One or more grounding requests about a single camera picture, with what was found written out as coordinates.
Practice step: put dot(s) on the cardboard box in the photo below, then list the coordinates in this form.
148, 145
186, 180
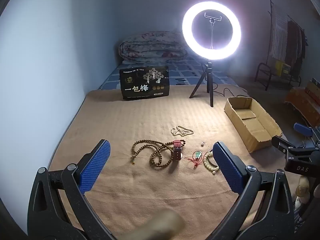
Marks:
260, 132

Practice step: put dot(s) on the black printed gift box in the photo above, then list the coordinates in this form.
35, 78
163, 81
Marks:
140, 85

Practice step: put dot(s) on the black tripod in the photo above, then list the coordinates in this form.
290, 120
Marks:
209, 85

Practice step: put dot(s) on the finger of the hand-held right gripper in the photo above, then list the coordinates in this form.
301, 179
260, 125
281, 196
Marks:
303, 129
281, 142

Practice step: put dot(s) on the folded floral quilt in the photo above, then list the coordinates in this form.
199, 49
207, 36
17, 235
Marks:
150, 47

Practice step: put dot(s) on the blurry tan object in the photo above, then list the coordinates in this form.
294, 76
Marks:
160, 223

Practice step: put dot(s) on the white knitted garment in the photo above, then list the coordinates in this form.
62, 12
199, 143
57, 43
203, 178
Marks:
280, 32

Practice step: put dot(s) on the phone holder clamp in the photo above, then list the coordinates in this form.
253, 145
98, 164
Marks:
213, 17

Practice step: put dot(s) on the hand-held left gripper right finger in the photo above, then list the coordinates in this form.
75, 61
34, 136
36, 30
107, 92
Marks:
228, 170

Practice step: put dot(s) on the small wooden box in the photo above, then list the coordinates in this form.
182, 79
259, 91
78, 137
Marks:
313, 87

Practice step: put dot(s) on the yellow box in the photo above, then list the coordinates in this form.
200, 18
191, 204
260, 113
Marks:
282, 67

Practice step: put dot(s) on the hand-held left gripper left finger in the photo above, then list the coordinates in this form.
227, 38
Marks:
96, 162

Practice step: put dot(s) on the black metal chair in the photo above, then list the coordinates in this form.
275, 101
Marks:
261, 67

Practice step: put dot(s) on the striped cloth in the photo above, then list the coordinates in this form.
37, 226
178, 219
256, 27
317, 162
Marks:
301, 217

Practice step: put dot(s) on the black clothes rack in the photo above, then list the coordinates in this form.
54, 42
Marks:
270, 12

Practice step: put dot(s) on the blue patterned bed sheet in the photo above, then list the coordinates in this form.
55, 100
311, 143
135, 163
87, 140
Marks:
185, 72

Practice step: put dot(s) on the brown wooden bench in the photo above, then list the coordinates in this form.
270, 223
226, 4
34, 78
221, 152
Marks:
302, 102

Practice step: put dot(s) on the dark hanging clothes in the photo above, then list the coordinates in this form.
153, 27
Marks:
295, 45

